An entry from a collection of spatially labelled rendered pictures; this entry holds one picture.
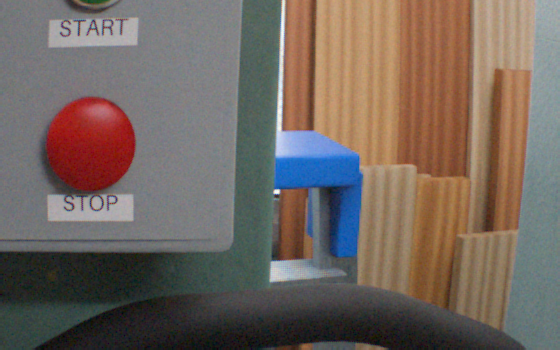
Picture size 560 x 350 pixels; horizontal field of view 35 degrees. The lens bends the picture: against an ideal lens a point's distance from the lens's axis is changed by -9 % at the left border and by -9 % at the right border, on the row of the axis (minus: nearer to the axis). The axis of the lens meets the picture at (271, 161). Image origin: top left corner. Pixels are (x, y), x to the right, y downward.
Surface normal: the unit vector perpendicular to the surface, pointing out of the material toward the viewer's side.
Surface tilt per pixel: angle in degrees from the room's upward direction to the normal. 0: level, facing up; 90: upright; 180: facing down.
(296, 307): 52
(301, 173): 90
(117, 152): 92
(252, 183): 90
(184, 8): 90
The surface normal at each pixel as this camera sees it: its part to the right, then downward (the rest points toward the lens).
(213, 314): 0.22, -0.42
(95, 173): 0.26, 0.37
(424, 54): 0.31, 0.17
